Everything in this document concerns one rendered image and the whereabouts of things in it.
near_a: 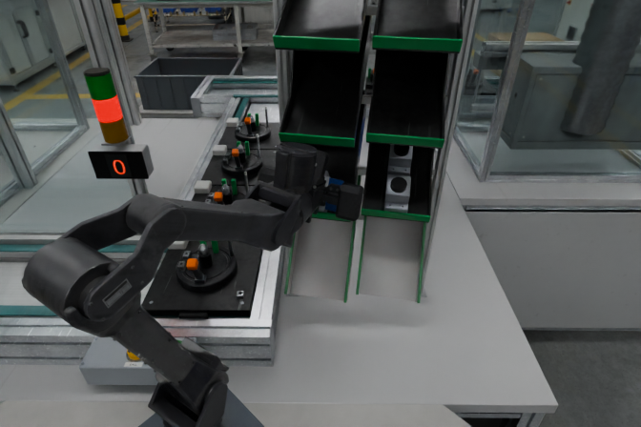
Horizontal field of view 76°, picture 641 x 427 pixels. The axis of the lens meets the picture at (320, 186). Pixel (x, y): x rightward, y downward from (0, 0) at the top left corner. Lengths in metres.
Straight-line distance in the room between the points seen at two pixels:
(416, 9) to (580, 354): 1.92
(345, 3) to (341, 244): 0.49
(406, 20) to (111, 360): 0.82
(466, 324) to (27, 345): 0.97
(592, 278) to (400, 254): 1.20
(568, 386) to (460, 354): 1.23
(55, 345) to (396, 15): 0.93
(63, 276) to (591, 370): 2.19
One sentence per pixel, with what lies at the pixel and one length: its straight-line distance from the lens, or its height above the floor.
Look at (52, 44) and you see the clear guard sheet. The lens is 1.05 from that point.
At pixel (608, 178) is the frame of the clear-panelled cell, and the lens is 1.84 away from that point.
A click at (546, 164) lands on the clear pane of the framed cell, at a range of 1.70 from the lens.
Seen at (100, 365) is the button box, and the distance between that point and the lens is 0.95.
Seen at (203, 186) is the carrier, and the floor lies 0.99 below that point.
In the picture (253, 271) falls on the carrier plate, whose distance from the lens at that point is 1.02.
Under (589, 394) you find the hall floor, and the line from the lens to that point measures 2.25.
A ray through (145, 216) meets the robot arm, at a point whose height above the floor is 1.44.
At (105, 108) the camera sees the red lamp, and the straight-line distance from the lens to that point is 0.99.
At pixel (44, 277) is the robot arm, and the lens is 0.40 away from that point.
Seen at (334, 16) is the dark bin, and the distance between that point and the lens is 0.72.
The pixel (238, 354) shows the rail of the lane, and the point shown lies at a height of 0.90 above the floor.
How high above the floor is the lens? 1.67
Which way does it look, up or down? 33 degrees down
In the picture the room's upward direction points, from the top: straight up
